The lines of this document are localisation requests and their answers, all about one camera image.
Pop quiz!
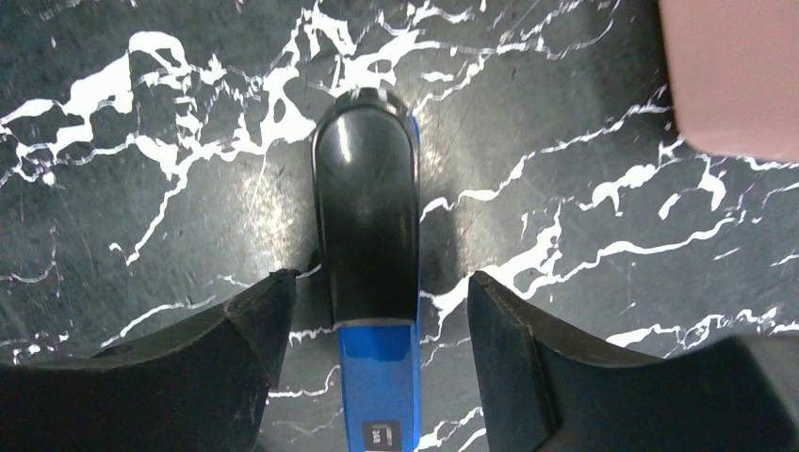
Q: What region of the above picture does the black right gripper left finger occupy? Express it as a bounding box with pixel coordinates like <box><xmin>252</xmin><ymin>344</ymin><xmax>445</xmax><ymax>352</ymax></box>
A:
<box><xmin>1</xmin><ymin>270</ymin><xmax>297</xmax><ymax>451</ymax></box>

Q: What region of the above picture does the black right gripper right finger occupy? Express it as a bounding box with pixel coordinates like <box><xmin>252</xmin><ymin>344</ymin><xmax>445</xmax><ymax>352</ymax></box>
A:
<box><xmin>467</xmin><ymin>271</ymin><xmax>798</xmax><ymax>451</ymax></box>

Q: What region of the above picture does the pink translucent plastic storage box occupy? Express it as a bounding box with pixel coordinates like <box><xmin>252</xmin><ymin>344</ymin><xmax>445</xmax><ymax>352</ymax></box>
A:
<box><xmin>659</xmin><ymin>0</ymin><xmax>798</xmax><ymax>163</ymax></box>

